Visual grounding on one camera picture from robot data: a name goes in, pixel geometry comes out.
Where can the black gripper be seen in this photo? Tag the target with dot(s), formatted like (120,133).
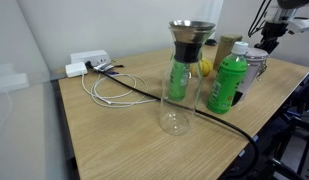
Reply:
(274,29)

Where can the silver Franka robot arm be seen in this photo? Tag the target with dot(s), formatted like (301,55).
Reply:
(285,11)

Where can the black computer mouse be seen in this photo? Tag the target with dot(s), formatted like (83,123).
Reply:
(211,42)

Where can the green bottle with white cap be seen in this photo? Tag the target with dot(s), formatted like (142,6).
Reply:
(226,83)

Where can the yellow lemon-shaped object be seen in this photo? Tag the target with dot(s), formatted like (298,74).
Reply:
(206,67)

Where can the glass carafe with metal funnel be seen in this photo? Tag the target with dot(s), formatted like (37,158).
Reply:
(175,121)

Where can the small purple connector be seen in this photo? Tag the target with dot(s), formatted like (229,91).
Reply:
(112,72)

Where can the white power strip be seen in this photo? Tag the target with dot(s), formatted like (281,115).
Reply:
(90,56)

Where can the white power adapter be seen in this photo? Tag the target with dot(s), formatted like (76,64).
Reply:
(76,69)

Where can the clear acrylic partition panel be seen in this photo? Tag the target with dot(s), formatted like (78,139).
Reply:
(20,133)

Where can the black office chair frame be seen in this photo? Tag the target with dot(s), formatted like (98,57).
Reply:
(294,133)

